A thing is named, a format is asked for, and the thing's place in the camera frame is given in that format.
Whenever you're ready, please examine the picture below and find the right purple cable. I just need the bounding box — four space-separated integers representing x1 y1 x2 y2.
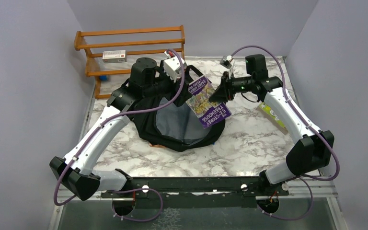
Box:
227 45 341 220

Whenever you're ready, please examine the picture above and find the purple cable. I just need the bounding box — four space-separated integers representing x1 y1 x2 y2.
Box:
227 45 341 220
53 48 186 222

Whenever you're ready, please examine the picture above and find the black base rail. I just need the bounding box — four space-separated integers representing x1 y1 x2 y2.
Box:
101 176 289 209

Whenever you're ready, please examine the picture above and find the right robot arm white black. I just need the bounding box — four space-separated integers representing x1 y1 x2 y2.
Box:
209 55 334 195

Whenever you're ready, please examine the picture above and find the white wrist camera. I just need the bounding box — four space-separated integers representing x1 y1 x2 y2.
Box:
162 57 182 82
219 55 235 76

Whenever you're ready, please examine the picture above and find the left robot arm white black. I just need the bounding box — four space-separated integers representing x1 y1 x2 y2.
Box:
50 56 186 206

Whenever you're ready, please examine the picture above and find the purple treehouse book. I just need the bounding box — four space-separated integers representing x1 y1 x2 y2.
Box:
185 75 231 128

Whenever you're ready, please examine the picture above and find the copper orange pen case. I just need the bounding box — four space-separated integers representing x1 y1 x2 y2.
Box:
149 144 166 148

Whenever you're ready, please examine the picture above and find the white red box on shelf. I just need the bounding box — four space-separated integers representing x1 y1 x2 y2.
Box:
102 50 127 63

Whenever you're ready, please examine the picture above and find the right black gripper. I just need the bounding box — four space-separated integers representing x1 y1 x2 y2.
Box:
209 71 255 102

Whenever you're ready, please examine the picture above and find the black student backpack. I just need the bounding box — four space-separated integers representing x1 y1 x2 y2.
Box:
133 65 226 152

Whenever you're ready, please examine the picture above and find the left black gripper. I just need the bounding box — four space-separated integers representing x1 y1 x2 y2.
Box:
144 60 193 107

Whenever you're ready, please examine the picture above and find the blue object under shelf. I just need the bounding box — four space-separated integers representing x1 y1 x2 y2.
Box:
98 75 108 81

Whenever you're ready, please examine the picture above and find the green comic book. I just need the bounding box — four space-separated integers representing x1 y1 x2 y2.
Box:
257 103 288 134

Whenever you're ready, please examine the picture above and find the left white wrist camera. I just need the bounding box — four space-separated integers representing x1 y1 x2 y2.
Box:
162 57 182 82

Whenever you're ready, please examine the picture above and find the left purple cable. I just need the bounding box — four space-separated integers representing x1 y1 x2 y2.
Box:
53 48 186 222

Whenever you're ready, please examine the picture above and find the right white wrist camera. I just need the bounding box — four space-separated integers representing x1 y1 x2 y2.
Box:
219 55 235 76

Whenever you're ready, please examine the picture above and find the wooden shelf rack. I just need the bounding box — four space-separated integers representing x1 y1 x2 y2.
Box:
74 25 185 99

